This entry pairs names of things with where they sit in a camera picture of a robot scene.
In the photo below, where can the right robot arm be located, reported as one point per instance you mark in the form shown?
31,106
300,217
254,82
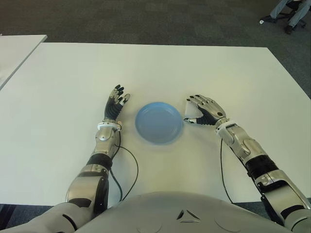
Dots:
239,139

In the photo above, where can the black office chair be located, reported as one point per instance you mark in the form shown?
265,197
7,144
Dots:
279,17

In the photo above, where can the blue plate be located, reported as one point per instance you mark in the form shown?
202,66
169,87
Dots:
158,123

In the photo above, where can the white charger block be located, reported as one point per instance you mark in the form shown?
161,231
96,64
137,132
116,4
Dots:
192,110

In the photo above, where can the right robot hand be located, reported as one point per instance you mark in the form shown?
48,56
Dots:
212,108

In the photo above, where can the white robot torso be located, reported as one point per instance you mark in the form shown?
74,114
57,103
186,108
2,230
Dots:
182,213

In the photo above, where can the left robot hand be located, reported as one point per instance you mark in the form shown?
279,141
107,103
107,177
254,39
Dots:
112,109

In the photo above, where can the white side table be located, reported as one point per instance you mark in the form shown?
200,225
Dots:
17,49

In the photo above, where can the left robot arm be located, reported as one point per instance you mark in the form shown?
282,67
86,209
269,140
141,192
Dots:
104,137

